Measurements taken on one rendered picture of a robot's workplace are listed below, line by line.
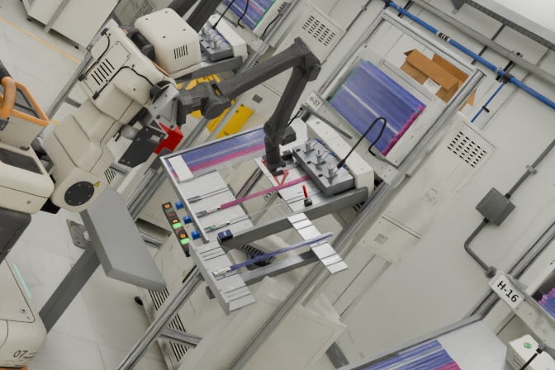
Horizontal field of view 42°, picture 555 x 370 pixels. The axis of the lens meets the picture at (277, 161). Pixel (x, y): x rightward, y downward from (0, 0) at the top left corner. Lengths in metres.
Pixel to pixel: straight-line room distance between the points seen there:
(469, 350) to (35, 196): 1.44
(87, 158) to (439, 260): 2.71
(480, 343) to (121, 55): 1.49
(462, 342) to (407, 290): 2.15
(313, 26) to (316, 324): 1.79
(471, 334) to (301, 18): 2.31
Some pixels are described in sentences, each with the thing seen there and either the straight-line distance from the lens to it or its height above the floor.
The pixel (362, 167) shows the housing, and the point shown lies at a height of 1.30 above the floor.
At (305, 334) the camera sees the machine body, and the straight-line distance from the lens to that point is 3.41.
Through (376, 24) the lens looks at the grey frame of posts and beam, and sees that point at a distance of 3.54.
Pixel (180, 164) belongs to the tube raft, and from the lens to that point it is 3.29.
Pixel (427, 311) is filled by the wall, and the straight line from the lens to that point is 4.50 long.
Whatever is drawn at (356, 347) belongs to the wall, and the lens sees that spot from 4.76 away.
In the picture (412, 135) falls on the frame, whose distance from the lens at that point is 2.97.
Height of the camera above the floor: 1.65
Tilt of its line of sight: 11 degrees down
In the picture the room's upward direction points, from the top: 38 degrees clockwise
